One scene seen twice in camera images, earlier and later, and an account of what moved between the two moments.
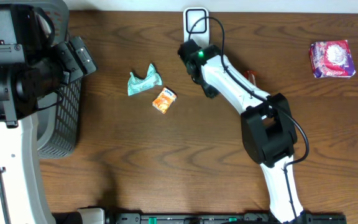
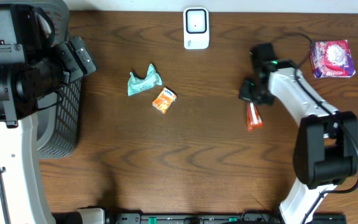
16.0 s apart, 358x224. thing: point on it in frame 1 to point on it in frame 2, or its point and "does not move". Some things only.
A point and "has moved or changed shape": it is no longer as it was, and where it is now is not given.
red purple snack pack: (331, 58) does not move
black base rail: (71, 218) does not move
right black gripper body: (209, 90) to (255, 97)
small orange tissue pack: (165, 99) does not move
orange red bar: (252, 76) has moved or changed shape
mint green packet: (135, 84) does not move
